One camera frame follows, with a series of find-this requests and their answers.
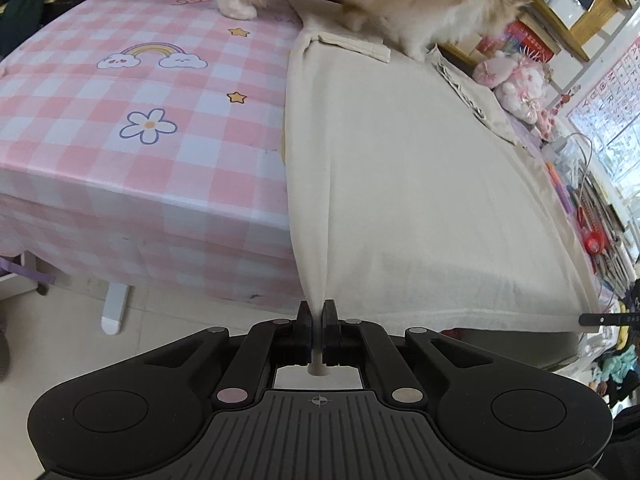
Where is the cream white t-shirt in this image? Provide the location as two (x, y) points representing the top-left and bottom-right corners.
(283, 0), (600, 334)

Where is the red toy on desk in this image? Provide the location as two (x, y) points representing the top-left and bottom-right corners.
(577, 205), (608, 274)

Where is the white table leg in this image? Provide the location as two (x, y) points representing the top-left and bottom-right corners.
(101, 283), (129, 336)

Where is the pink plush toy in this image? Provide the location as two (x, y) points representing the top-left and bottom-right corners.
(472, 52), (555, 141)

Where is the pink checkered tablecloth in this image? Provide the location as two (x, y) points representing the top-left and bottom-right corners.
(1, 0), (303, 309)

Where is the wooden bookshelf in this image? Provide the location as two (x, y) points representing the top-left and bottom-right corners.
(442, 0), (639, 65)

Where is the alphabet wall poster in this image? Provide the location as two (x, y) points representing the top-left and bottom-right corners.
(568, 39), (639, 200)

